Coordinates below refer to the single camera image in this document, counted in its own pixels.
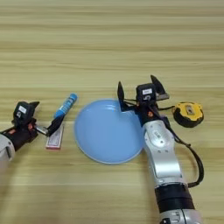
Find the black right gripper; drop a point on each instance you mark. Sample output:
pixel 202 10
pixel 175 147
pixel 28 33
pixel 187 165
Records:
pixel 148 112

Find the blue glue stick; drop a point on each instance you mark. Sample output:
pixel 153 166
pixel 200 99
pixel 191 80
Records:
pixel 67 104

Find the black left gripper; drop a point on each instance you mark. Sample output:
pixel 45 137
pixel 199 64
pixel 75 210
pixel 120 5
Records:
pixel 23 137

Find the blue round plate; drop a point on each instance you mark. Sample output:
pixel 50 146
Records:
pixel 108 134

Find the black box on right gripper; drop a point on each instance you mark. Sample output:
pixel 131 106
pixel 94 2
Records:
pixel 145 92

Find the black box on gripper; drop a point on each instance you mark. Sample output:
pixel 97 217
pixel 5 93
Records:
pixel 145 92
pixel 22 112

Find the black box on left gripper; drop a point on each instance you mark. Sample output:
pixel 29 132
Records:
pixel 22 112

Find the red and white small box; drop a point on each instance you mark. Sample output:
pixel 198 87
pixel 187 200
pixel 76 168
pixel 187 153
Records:
pixel 55 143

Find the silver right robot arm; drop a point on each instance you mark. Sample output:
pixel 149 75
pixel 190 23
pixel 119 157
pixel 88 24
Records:
pixel 163 157

